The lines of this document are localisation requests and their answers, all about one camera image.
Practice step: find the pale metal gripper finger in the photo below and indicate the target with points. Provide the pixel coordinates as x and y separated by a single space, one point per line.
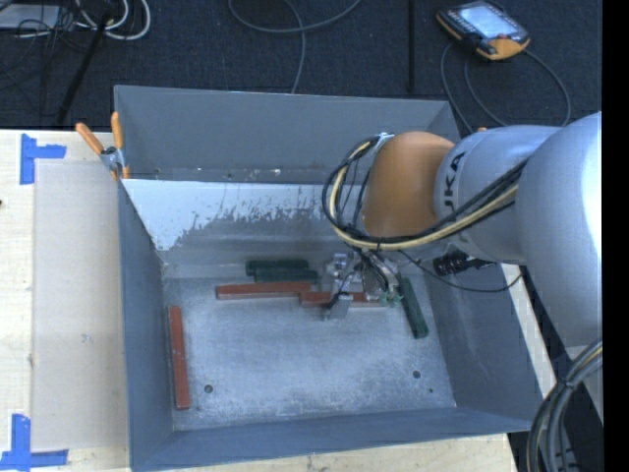
340 265
338 309

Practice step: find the red-brown flat block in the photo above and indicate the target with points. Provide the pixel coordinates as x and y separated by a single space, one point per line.
260 291
314 298
179 357

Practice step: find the dark green flat block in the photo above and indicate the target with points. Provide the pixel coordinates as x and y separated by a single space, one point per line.
414 310
275 265
290 277

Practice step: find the grey metal bin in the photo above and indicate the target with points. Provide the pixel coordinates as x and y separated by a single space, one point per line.
295 357

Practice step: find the pale wood flat board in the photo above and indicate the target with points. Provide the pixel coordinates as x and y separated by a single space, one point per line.
74 288

